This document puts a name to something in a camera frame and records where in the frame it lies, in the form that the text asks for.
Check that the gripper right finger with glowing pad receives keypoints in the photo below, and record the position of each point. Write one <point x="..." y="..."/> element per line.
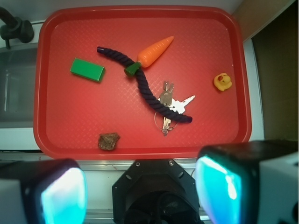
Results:
<point x="255" y="182"/>

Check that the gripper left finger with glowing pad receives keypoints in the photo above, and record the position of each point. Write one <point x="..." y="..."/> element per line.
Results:
<point x="42" y="192"/>

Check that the yellow rubber duck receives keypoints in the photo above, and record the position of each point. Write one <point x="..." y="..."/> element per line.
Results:
<point x="222" y="82"/>

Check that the brown rock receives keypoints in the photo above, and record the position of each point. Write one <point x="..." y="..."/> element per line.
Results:
<point x="108" y="141"/>

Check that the silver key bunch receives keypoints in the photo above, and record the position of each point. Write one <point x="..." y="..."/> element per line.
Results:
<point x="175" y="105"/>

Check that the red plastic tray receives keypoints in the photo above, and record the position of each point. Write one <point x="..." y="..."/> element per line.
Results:
<point x="70" y="112"/>

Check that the green rectangular block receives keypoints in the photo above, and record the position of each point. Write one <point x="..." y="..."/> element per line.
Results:
<point x="87" y="70"/>

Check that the grey sink basin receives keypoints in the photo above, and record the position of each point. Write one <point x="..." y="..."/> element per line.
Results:
<point x="17" y="85"/>

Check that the orange toy carrot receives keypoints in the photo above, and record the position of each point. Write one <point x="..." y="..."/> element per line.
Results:
<point x="149" y="55"/>

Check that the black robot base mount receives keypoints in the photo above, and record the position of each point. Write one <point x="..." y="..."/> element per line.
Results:
<point x="155" y="192"/>

